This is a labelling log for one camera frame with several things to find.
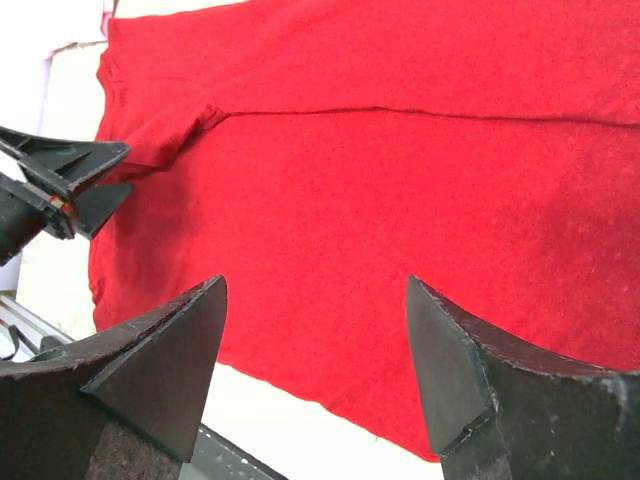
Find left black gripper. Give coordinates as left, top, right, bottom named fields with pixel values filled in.
left=1, top=127, right=133, bottom=265

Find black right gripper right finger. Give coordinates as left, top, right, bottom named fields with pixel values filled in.
left=406, top=277, right=639, bottom=480

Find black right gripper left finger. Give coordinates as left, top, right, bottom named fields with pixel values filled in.
left=1, top=276, right=227, bottom=479

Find red t shirt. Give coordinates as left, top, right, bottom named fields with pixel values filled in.
left=89, top=1, right=639, bottom=460

